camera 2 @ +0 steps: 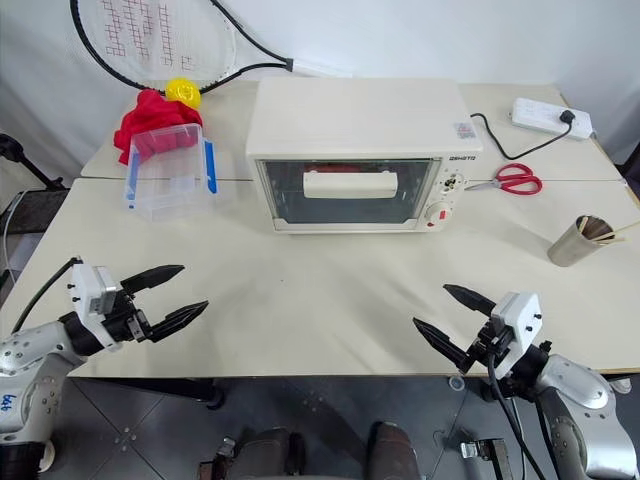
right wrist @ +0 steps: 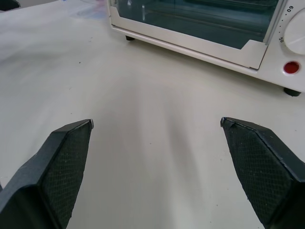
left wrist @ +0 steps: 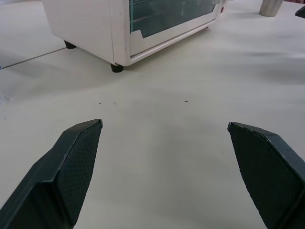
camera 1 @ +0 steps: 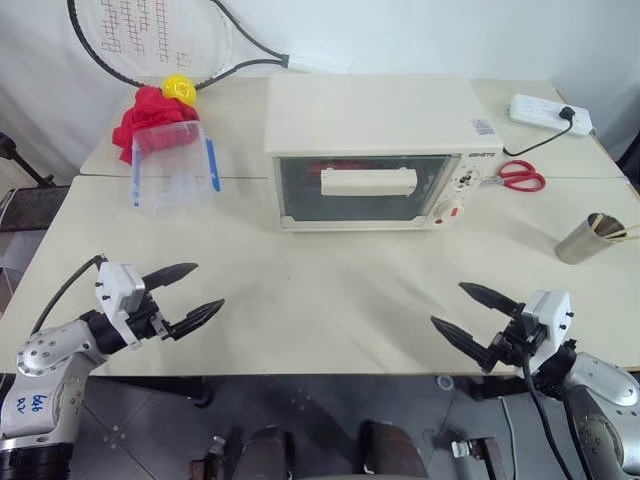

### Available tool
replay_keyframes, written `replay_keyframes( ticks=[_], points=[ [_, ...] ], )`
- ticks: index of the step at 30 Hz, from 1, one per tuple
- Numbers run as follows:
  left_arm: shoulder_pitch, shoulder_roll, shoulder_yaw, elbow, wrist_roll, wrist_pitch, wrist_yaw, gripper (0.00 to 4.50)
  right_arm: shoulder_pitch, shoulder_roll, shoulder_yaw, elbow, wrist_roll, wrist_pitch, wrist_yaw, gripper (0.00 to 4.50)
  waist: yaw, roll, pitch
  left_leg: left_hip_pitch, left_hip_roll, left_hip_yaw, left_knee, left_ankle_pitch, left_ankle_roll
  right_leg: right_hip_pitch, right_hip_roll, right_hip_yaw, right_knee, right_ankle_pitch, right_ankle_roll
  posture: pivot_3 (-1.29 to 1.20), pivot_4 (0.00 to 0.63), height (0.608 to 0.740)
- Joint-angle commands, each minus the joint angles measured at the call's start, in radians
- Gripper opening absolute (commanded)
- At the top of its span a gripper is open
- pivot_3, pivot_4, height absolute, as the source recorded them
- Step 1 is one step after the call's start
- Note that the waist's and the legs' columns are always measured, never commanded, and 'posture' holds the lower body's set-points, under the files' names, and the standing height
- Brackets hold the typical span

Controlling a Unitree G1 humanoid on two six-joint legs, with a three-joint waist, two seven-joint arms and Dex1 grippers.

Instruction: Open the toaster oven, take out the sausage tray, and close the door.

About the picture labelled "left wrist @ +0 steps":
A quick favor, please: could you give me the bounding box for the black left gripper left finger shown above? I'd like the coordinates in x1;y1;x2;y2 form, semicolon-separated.
0;119;103;229

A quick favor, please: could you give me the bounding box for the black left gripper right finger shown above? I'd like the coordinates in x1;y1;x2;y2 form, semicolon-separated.
227;122;305;229

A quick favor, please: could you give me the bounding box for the white toaster oven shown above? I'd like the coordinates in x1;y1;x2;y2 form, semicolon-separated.
41;0;227;73

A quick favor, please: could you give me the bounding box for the silver metal cup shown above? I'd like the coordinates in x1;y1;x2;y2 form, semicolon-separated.
259;0;284;17

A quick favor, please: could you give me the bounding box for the black power cable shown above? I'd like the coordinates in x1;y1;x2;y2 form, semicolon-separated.
0;47;68;69

